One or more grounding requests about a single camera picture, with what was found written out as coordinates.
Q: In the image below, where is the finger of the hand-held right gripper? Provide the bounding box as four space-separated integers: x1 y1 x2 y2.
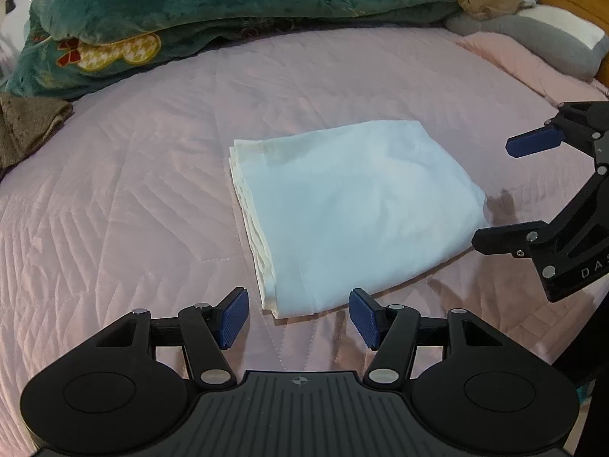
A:
505 101 609 165
472 166 609 259

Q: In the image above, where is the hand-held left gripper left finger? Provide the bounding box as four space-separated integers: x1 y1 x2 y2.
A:
92 287 250 388

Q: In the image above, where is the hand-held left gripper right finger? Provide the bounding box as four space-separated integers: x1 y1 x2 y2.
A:
349 288 510 388

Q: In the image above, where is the white cloth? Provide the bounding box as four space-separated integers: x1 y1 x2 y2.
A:
228 119 491 320

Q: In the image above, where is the pink pillow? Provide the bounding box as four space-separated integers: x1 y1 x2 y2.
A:
457 31 609 105

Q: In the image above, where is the grey and white pillow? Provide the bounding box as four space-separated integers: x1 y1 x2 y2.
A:
445 6 609 81

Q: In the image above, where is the pink quilted bed sheet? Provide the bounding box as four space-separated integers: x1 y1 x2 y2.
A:
0 24 609 457

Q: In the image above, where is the brown knitted cloth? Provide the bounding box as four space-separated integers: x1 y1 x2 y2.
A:
0 93 75 172

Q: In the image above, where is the green printed plush blanket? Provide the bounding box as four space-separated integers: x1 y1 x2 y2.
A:
5 0 460 101

